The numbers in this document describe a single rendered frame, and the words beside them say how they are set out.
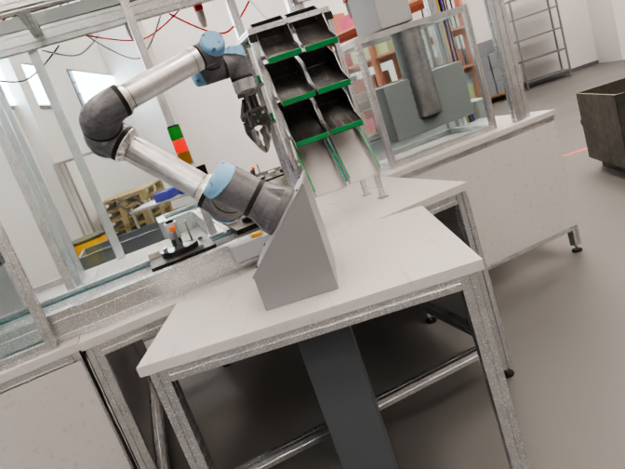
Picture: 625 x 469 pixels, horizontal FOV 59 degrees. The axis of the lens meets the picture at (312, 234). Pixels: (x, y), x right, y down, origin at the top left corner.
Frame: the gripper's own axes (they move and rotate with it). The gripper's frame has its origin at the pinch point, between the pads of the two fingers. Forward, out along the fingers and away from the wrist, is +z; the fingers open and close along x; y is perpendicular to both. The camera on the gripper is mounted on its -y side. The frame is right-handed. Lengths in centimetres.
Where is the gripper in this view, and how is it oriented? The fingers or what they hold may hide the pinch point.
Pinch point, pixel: (265, 149)
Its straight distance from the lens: 195.5
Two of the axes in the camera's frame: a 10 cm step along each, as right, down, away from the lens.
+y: 3.2, 1.2, -9.4
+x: 9.0, -3.7, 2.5
